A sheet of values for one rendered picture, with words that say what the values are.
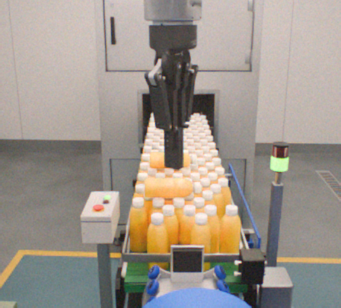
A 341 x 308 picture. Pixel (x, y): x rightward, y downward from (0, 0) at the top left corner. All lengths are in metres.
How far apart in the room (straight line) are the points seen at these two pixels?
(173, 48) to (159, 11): 0.06
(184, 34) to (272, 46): 4.69
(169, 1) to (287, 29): 4.73
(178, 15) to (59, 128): 5.09
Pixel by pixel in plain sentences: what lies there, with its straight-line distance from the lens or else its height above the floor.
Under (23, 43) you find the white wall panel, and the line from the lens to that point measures 5.62.
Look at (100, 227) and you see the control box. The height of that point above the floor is 1.06.
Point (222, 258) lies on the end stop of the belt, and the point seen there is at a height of 0.97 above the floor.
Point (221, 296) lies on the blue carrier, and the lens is 0.79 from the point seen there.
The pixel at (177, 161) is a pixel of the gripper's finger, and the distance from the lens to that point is 0.69.
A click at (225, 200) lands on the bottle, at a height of 1.02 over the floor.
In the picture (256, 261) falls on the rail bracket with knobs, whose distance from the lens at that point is 1.33.
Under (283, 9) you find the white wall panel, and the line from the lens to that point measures 5.31.
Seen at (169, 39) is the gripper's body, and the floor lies 1.68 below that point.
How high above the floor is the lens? 1.71
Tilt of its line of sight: 17 degrees down
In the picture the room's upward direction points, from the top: straight up
